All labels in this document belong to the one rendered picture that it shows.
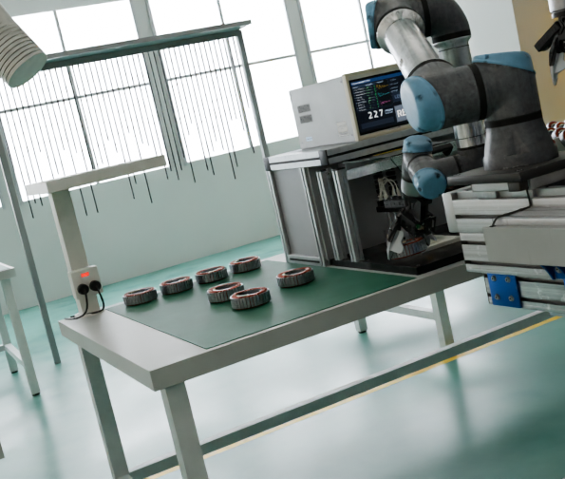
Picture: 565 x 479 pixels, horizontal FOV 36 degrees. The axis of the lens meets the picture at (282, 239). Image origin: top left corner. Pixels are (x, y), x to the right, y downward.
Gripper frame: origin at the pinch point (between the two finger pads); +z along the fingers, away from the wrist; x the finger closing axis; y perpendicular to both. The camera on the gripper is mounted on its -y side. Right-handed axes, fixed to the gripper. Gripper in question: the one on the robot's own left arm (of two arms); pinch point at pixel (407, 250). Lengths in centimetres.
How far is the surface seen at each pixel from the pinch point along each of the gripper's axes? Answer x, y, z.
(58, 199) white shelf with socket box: -75, -85, 1
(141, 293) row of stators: -60, -61, 29
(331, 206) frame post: -4.3, -33.3, 0.9
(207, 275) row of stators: -36, -61, 31
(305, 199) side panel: -6.4, -46.1, 3.7
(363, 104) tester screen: 11.3, -40.3, -26.8
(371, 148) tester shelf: 8.9, -31.7, -16.0
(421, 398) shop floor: 45, -45, 113
